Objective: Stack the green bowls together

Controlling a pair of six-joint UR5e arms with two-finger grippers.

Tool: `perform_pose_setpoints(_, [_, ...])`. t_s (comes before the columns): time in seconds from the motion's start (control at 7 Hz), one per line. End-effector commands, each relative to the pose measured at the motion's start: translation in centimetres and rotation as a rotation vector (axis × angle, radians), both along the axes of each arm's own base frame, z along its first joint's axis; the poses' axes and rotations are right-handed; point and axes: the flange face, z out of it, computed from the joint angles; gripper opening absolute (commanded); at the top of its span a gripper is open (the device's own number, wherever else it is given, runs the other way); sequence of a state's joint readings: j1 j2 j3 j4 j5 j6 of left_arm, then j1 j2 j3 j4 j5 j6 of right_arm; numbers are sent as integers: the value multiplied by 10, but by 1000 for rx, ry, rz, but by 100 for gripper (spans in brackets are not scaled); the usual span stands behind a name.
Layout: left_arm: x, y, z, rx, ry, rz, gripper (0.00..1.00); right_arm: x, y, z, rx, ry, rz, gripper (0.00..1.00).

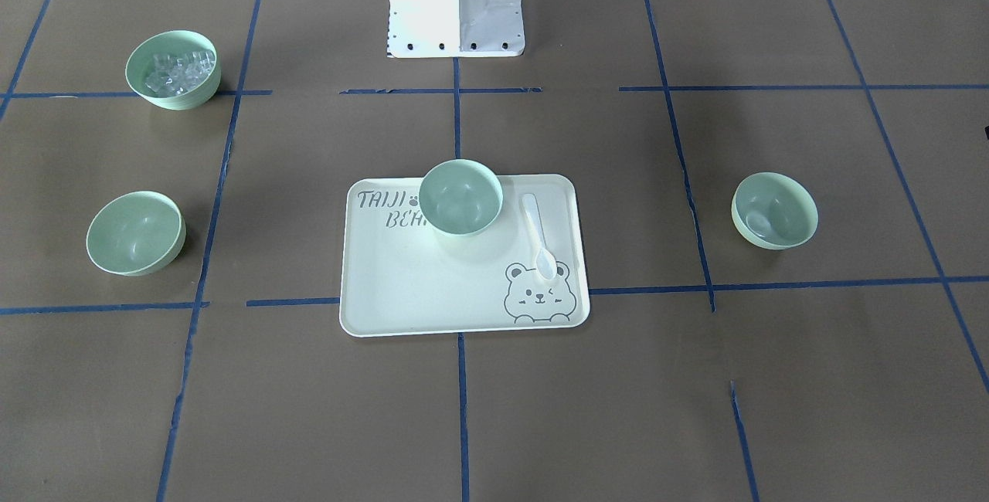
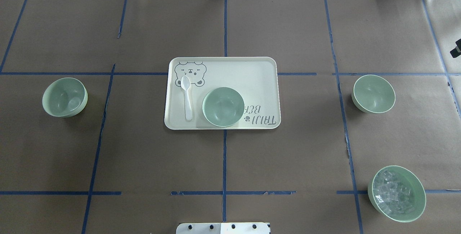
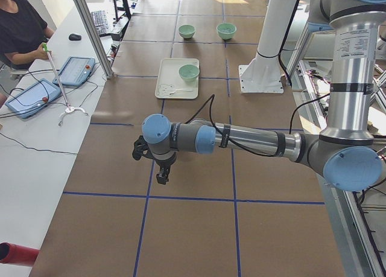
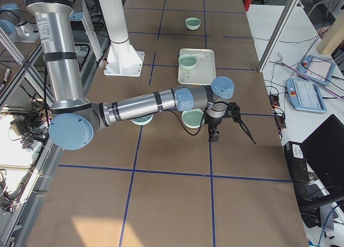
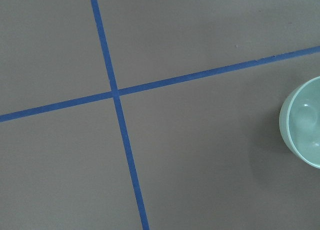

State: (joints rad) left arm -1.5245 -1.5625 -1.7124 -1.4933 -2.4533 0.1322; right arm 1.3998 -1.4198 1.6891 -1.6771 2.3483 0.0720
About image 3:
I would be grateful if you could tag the black computer mouse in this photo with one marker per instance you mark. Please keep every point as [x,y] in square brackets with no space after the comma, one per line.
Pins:
[74,37]

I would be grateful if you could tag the red cylinder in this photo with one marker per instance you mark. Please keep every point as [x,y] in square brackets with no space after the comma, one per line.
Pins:
[18,255]

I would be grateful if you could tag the blue teach pendant far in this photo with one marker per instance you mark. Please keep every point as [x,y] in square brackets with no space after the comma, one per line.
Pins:
[75,71]

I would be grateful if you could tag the blue teach pendant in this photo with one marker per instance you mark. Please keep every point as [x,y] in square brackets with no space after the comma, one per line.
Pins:
[75,71]
[33,99]

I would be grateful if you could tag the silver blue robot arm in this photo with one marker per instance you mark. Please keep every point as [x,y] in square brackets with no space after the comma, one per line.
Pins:
[342,153]

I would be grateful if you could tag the blue teach pendant near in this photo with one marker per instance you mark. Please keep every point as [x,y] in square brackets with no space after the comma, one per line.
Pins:
[33,99]

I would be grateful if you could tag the person in black shirt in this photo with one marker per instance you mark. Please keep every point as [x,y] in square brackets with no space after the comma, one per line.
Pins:
[23,33]

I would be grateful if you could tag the white bear serving tray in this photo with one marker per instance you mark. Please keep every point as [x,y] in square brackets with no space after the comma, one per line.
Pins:
[169,79]

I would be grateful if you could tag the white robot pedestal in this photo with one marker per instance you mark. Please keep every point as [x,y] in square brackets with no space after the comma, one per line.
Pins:
[262,74]

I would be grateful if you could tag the aluminium frame post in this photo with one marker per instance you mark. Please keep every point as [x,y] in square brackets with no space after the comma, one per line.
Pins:
[86,18]

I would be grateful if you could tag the metal reacher grabber stick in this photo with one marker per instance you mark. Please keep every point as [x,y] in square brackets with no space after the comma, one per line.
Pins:
[69,108]

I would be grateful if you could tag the black keyboard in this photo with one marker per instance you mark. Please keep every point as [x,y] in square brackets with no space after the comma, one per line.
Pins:
[100,22]

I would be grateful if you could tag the green bowl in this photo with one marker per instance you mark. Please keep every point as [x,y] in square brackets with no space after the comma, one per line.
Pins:
[226,30]
[186,31]
[189,73]

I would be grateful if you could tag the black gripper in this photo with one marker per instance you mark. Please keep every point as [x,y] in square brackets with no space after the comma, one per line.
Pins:
[163,163]

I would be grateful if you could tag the white plastic spoon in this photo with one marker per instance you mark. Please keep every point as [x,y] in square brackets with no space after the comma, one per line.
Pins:
[178,91]

